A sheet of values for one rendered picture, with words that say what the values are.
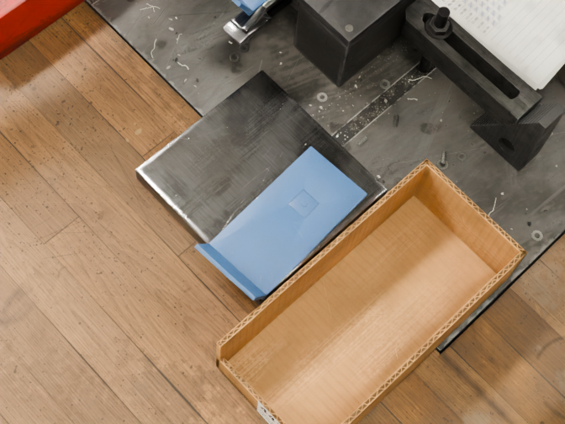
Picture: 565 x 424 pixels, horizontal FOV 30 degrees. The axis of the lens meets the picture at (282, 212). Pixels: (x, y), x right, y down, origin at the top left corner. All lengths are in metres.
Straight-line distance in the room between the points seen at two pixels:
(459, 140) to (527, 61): 0.10
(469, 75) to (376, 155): 0.12
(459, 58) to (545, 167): 0.14
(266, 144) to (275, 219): 0.08
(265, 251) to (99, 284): 0.15
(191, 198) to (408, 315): 0.22
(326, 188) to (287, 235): 0.06
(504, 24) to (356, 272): 0.28
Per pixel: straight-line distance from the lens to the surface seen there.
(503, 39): 1.04
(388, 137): 1.02
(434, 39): 1.00
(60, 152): 1.01
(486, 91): 0.98
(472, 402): 0.95
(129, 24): 1.07
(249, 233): 0.94
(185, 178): 0.97
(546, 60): 1.04
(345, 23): 0.98
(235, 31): 0.97
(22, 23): 1.05
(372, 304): 0.95
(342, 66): 1.01
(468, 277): 0.98
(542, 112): 0.97
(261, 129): 0.99
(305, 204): 0.96
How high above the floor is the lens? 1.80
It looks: 67 degrees down
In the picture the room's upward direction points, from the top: 9 degrees clockwise
